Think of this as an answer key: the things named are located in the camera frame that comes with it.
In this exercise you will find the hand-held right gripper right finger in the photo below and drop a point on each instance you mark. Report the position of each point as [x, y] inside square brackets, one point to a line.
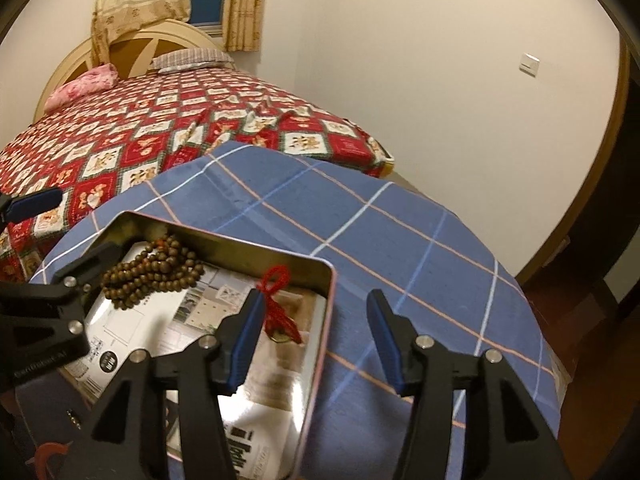
[387, 340]

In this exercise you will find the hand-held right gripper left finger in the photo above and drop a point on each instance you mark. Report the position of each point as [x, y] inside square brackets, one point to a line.
[245, 340]

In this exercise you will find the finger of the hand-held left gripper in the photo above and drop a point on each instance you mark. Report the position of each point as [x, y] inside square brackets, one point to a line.
[65, 305]
[37, 202]

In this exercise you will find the red knot coin charm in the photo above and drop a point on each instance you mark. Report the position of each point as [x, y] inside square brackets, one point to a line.
[272, 280]

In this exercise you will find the pink tin box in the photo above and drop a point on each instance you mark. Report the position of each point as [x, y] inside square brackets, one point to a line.
[317, 360]

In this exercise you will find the blue plaid blanket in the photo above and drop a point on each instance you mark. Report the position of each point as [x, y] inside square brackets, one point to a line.
[400, 220]

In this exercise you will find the pink pillow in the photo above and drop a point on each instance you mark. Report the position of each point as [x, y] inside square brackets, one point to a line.
[80, 87]

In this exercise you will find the bed with red patterned quilt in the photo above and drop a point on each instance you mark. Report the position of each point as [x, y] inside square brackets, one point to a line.
[150, 125]

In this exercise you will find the striped pillow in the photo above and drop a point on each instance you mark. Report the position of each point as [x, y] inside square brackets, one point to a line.
[190, 58]

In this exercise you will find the cream wooden headboard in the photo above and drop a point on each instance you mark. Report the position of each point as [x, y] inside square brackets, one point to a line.
[165, 26]

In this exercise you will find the dark wooden furniture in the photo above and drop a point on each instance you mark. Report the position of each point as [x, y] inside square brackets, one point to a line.
[615, 210]

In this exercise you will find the wooden door frame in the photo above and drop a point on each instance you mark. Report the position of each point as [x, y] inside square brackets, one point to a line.
[535, 267]

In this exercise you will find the white wall switch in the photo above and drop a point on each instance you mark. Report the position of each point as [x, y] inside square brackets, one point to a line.
[529, 64]

